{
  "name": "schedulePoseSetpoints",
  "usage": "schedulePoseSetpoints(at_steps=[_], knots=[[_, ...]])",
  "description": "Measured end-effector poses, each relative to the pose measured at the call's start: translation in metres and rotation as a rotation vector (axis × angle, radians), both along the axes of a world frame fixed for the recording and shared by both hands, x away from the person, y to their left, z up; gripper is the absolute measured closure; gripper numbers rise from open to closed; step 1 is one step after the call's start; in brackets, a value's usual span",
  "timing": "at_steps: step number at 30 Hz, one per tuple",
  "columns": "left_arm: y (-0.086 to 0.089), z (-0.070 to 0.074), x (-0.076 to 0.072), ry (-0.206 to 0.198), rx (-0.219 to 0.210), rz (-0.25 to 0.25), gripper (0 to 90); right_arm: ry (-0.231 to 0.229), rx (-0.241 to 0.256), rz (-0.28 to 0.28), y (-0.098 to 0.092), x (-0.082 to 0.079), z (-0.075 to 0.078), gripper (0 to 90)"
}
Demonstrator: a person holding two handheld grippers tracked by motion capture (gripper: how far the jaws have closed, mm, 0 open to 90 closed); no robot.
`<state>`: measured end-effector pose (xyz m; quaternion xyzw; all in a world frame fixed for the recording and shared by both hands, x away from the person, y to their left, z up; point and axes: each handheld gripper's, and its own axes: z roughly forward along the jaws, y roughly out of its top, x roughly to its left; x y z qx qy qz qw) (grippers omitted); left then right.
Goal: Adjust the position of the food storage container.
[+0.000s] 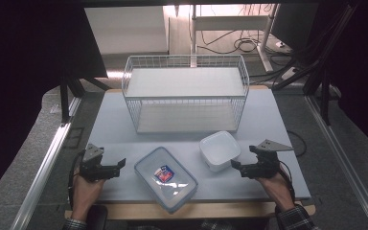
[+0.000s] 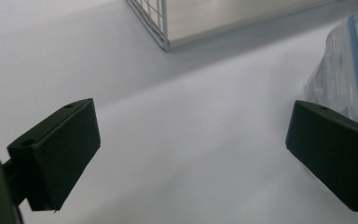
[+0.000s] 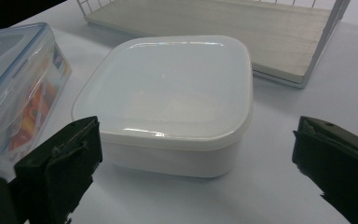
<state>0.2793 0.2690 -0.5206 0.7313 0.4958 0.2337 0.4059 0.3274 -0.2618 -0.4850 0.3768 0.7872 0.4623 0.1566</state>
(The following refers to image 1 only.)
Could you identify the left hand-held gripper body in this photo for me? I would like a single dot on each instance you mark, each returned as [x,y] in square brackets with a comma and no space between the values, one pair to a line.
[91,159]

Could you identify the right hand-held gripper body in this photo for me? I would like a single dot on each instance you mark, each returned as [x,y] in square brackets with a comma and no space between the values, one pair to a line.
[266,164]

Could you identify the white square container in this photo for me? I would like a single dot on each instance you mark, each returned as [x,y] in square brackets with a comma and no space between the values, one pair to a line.
[219,149]

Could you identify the clear rectangular lidded food container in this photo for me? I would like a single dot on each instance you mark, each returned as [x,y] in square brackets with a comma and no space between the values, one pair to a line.
[159,185]

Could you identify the person's right hand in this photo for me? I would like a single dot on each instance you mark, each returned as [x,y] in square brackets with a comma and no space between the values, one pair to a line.
[278,190]

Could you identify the person's left hand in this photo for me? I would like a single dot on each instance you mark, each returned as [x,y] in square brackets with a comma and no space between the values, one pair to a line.
[84,196]

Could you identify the dark floor plate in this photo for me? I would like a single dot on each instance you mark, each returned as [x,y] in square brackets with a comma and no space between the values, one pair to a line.
[75,138]

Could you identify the light grey table mat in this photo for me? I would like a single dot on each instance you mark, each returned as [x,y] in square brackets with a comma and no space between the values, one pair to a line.
[115,134]

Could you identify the wooden table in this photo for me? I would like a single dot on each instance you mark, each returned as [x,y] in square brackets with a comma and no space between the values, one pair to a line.
[230,210]

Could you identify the person's left leg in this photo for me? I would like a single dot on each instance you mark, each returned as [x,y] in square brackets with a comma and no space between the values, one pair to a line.
[97,218]

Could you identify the black metal stand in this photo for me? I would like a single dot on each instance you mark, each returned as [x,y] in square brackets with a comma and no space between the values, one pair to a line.
[64,102]
[325,96]

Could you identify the white power strip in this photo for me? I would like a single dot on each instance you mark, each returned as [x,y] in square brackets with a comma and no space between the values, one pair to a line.
[289,73]

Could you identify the dark curtain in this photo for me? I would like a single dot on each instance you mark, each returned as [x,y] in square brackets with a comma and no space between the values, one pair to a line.
[22,64]
[364,80]

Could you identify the dark monitor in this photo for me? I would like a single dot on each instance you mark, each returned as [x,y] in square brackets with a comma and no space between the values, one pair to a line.
[295,25]

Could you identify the white panel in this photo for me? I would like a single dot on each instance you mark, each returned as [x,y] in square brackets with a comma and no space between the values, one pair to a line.
[126,30]

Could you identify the aluminium rail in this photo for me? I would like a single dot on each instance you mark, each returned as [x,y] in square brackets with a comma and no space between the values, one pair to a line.
[341,159]
[44,163]

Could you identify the white desk frame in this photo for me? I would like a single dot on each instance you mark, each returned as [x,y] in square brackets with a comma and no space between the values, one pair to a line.
[230,23]

